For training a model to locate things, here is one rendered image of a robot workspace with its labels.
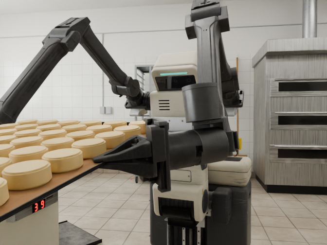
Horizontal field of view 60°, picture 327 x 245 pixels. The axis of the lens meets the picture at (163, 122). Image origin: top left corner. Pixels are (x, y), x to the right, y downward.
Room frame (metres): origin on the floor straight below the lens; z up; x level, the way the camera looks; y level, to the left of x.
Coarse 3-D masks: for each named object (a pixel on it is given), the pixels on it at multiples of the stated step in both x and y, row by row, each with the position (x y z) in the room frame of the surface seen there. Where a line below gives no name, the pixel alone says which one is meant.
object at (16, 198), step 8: (88, 160) 0.39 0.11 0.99; (80, 168) 0.36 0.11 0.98; (88, 168) 0.36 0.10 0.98; (56, 176) 0.34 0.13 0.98; (64, 176) 0.33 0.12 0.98; (72, 176) 0.33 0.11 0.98; (48, 184) 0.31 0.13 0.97; (56, 184) 0.31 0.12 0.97; (16, 192) 0.29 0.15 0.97; (24, 192) 0.29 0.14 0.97; (32, 192) 0.29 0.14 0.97; (40, 192) 0.29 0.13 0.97; (8, 200) 0.27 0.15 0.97; (16, 200) 0.27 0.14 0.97; (24, 200) 0.27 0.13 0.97; (0, 208) 0.26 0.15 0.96; (8, 208) 0.26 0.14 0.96
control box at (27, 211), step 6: (54, 192) 1.12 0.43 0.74; (48, 198) 1.08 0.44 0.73; (54, 198) 1.12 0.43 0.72; (48, 204) 1.08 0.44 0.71; (24, 210) 0.96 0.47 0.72; (30, 210) 0.99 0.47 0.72; (12, 216) 0.91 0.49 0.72; (18, 216) 0.93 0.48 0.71; (24, 216) 0.96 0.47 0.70; (12, 222) 0.91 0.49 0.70
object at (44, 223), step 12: (36, 216) 1.06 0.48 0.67; (48, 216) 1.13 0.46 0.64; (0, 228) 0.90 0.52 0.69; (12, 228) 0.94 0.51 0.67; (24, 228) 1.00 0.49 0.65; (36, 228) 1.06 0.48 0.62; (48, 228) 1.13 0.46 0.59; (0, 240) 0.90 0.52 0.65; (12, 240) 0.94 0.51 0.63; (24, 240) 1.00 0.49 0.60; (36, 240) 1.06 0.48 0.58; (48, 240) 1.13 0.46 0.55
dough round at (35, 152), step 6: (18, 150) 0.39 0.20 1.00; (24, 150) 0.39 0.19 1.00; (30, 150) 0.39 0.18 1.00; (36, 150) 0.39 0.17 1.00; (42, 150) 0.39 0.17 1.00; (12, 156) 0.37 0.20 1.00; (18, 156) 0.37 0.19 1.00; (24, 156) 0.37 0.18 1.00; (30, 156) 0.37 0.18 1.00; (36, 156) 0.38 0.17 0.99; (12, 162) 0.37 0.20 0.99
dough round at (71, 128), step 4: (76, 124) 0.59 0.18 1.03; (80, 124) 0.59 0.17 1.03; (84, 124) 0.59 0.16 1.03; (64, 128) 0.56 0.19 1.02; (68, 128) 0.55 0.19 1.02; (72, 128) 0.55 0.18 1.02; (76, 128) 0.55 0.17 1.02; (80, 128) 0.56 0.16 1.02; (84, 128) 0.57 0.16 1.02; (68, 132) 0.55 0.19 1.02
